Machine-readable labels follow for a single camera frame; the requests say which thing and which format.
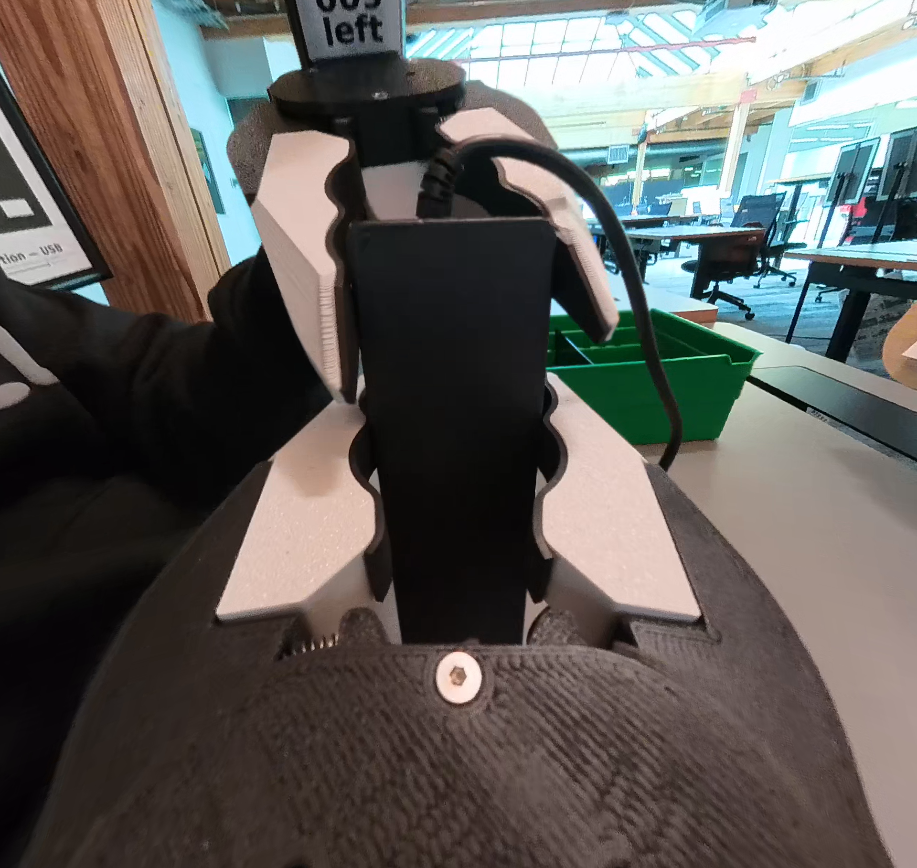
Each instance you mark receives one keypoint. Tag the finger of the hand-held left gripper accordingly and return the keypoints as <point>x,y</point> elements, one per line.
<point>294,223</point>
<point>573,252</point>

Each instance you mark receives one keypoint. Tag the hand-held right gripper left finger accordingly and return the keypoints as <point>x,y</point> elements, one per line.
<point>301,531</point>

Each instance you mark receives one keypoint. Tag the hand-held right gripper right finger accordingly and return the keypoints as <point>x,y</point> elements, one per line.
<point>616,524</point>

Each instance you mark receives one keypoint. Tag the green plastic bin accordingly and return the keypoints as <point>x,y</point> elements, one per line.
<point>645,395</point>

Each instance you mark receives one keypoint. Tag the black USB hub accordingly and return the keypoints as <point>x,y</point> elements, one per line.
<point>451,416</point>

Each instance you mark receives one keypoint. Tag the person's left forearm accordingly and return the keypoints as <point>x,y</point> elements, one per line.
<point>179,366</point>

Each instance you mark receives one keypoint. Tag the black bin divider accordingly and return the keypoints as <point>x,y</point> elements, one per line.
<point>573,352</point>

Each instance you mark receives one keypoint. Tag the wooden office desk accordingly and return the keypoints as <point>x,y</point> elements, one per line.
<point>860,259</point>
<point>680,234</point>

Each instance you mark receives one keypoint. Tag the black mesh office chair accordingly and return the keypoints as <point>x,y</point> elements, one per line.
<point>752,223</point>

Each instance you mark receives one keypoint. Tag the wooden pillar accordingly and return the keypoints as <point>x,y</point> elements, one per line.
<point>93,130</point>

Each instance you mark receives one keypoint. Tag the black desk panel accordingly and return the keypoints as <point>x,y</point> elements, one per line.
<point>845,402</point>

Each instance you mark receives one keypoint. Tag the black monitor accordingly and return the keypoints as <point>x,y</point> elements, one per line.
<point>901,162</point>
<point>856,169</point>

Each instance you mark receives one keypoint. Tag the framed wall poster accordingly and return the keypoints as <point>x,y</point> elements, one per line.
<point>36,194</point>

